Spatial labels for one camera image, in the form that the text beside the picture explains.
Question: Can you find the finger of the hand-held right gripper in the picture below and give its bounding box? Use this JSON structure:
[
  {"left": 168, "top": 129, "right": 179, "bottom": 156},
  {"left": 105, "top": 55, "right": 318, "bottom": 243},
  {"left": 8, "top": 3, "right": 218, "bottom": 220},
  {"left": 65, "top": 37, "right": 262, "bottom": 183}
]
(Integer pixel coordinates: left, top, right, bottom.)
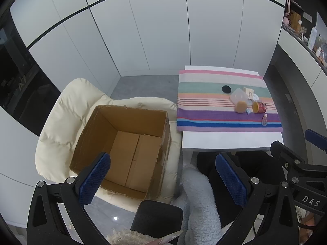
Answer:
[
  {"left": 270, "top": 140, "right": 311, "bottom": 182},
  {"left": 305, "top": 129, "right": 327, "bottom": 159}
]

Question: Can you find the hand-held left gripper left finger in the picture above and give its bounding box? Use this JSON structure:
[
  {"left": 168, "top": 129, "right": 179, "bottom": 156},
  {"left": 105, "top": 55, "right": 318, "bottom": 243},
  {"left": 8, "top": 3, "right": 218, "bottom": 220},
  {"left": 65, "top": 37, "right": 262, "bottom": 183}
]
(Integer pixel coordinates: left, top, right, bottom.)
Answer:
[{"left": 27, "top": 152, "right": 111, "bottom": 245}]

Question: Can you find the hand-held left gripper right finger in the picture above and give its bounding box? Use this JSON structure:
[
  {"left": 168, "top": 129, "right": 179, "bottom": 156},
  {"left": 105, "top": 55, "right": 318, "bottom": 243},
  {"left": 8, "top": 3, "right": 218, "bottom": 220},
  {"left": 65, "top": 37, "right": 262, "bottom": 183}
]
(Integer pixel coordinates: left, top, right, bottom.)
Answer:
[{"left": 215, "top": 153, "right": 300, "bottom": 245}]

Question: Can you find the brown cardboard box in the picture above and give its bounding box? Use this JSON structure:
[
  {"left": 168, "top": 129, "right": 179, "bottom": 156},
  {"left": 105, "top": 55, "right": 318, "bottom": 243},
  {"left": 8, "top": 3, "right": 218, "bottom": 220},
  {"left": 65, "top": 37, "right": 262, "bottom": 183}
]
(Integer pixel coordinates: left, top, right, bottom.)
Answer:
[{"left": 69, "top": 105, "right": 172, "bottom": 201}]

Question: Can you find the red tin can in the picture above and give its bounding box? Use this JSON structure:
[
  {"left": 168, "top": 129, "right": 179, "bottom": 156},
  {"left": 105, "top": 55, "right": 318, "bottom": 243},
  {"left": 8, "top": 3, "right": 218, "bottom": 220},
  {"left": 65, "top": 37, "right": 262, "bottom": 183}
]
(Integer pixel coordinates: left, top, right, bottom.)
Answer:
[{"left": 252, "top": 101, "right": 267, "bottom": 114}]

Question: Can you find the tan round sponge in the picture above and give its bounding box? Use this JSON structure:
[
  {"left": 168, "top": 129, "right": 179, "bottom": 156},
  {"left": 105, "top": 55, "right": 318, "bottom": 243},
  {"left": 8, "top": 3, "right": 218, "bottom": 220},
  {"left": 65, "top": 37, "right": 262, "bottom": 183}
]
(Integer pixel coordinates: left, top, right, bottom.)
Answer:
[{"left": 235, "top": 101, "right": 248, "bottom": 114}]

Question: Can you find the translucent plastic container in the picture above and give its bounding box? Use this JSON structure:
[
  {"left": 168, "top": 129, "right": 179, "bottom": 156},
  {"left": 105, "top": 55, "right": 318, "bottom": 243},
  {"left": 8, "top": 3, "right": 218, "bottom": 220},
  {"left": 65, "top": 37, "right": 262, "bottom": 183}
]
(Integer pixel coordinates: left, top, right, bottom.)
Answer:
[{"left": 230, "top": 88, "right": 249, "bottom": 105}]

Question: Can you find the person's left hand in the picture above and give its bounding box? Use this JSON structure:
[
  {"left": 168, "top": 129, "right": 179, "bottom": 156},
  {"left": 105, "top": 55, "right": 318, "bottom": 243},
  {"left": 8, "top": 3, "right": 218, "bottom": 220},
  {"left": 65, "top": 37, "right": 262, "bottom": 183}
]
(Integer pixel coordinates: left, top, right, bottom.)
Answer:
[{"left": 153, "top": 230, "right": 184, "bottom": 245}]

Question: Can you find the light blue fluffy robe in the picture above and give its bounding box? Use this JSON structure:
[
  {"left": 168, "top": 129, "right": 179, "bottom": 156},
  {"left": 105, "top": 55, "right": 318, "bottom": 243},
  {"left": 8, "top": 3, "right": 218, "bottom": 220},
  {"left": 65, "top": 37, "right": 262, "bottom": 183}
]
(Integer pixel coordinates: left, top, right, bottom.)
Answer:
[{"left": 170, "top": 165, "right": 222, "bottom": 245}]

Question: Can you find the white square table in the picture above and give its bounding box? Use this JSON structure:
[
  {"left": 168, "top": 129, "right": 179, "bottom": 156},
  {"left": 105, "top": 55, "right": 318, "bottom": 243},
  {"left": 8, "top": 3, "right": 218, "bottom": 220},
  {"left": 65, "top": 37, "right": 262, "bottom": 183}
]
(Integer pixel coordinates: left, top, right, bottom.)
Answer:
[{"left": 181, "top": 66, "right": 285, "bottom": 174}]

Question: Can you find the black rounded pad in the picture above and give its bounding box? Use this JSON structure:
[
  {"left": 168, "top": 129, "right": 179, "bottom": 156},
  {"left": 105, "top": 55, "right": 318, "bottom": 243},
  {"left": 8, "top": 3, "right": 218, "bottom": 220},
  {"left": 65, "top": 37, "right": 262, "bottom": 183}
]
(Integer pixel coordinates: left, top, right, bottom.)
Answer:
[{"left": 130, "top": 200, "right": 184, "bottom": 238}]

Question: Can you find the cream padded chair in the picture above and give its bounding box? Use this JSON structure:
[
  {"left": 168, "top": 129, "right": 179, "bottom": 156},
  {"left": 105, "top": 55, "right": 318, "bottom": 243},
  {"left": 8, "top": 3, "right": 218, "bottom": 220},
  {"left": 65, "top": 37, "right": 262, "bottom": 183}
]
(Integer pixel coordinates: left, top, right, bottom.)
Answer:
[{"left": 35, "top": 78, "right": 182, "bottom": 206}]

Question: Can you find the striped colourful towel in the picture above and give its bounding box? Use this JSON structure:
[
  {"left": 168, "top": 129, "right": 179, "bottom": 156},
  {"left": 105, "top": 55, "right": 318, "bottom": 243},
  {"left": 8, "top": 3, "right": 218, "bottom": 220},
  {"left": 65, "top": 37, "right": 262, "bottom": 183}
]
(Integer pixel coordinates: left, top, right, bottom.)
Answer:
[{"left": 176, "top": 69, "right": 283, "bottom": 133}]

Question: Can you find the white side cabinet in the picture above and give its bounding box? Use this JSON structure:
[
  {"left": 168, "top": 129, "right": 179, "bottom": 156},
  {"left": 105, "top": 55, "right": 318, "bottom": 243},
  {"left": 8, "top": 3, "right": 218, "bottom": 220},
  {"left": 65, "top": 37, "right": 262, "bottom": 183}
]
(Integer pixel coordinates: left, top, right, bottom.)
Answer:
[{"left": 263, "top": 25, "right": 327, "bottom": 143}]

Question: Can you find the tall white bottle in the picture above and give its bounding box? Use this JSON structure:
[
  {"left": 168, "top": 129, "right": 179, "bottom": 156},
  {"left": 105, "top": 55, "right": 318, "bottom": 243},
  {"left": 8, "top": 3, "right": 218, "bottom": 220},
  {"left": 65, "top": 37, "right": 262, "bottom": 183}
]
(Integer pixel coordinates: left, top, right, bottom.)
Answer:
[{"left": 308, "top": 27, "right": 318, "bottom": 51}]

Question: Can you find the brown carton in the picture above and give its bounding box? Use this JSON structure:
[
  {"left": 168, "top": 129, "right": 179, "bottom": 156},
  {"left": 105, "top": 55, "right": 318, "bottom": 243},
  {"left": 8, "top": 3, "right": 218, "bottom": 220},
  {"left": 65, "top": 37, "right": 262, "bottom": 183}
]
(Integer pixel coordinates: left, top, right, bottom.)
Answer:
[{"left": 290, "top": 10, "right": 303, "bottom": 31}]

